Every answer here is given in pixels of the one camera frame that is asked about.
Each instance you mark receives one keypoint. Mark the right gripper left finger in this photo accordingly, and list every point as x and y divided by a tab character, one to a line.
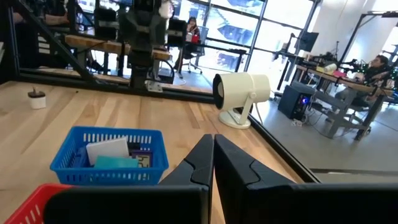
186	202

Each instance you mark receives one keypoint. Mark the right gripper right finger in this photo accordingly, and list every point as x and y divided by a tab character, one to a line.
264	202

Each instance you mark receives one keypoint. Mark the teal digital timer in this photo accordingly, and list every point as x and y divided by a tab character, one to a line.
115	162

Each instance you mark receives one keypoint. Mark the white digital timer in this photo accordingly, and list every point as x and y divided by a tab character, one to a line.
107	149

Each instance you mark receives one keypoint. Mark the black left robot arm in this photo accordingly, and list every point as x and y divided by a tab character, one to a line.
141	46

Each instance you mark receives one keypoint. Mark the black background robot arm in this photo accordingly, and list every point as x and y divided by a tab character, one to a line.
353	64

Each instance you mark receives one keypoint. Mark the blue plastic basket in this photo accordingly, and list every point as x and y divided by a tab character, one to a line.
109	178

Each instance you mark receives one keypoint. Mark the black box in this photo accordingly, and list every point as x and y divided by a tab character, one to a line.
293	101

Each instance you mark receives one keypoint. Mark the white cylindrical tube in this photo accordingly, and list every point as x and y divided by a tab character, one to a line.
239	90

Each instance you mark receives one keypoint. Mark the background work desk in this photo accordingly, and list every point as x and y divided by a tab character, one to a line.
342	82

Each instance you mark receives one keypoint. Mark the white paper roll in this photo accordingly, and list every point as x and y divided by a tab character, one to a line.
330	68

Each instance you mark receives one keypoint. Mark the black office chair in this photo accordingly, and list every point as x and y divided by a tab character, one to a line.
199	51

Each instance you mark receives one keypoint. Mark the red plastic basket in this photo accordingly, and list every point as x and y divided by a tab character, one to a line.
29	205

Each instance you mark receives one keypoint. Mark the black background desk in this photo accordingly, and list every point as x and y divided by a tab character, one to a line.
224	48

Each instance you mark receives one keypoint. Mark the black monitor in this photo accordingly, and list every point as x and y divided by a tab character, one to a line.
308	41

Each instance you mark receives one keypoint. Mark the person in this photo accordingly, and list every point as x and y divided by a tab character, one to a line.
374	70
192	29
46	15

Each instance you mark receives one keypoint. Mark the wooden background table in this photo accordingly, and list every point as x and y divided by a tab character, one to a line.
109	46

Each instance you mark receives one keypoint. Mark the black and white adapter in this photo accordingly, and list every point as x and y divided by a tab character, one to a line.
36	99

